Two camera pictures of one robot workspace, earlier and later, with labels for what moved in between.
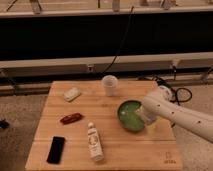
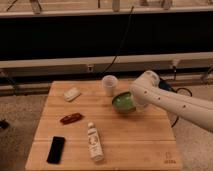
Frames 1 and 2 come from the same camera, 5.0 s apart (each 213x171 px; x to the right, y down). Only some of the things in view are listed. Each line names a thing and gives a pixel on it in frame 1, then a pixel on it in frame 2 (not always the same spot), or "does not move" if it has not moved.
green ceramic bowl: [127, 117] to [124, 102]
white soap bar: [71, 94] does not move
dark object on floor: [4, 124] does not move
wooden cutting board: [79, 130] does not move
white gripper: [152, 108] to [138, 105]
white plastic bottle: [96, 150] does not move
